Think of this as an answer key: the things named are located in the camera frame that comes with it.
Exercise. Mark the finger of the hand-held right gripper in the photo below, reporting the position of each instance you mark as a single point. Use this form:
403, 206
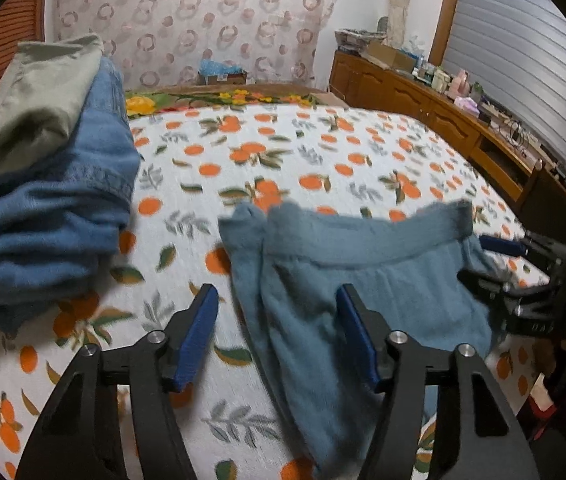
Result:
523, 305
503, 246

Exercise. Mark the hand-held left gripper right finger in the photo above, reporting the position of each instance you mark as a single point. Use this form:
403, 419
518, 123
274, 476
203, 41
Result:
358, 340

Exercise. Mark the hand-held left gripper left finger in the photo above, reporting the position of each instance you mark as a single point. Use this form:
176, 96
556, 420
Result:
195, 340

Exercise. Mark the blue-grey pants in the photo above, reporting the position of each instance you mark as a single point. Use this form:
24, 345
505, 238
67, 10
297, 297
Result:
313, 285

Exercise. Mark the folded grey-green pants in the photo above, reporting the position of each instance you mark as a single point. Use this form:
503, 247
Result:
28, 100

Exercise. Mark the pink tissue box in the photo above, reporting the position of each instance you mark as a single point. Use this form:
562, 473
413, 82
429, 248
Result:
467, 104

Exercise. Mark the pink bottle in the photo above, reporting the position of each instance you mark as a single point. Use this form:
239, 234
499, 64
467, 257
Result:
459, 84

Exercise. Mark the white jar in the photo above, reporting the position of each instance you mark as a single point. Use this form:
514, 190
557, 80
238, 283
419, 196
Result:
441, 81

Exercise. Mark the wooden sideboard cabinet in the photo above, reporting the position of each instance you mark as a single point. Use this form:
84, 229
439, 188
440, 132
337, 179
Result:
413, 95

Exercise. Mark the folded blue jeans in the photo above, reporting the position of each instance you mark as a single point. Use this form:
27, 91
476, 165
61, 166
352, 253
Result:
63, 210

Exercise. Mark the white window shutter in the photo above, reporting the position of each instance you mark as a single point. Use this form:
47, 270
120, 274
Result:
523, 35

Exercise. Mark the orange print bed sheet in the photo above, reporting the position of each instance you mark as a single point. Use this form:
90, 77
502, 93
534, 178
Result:
288, 132

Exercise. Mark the open cardboard box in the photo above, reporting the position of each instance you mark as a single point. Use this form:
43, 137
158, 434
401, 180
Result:
388, 57

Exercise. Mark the floral blanket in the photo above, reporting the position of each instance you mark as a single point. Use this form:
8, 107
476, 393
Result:
188, 101

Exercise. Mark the woven basket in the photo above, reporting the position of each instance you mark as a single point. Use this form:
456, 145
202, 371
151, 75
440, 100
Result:
360, 40

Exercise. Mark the cream lace curtain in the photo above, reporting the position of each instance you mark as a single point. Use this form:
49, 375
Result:
402, 5

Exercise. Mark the blue plastic bag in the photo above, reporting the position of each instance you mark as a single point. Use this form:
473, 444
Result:
215, 67

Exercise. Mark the circle pattern curtain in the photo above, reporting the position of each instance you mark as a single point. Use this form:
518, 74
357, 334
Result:
188, 10

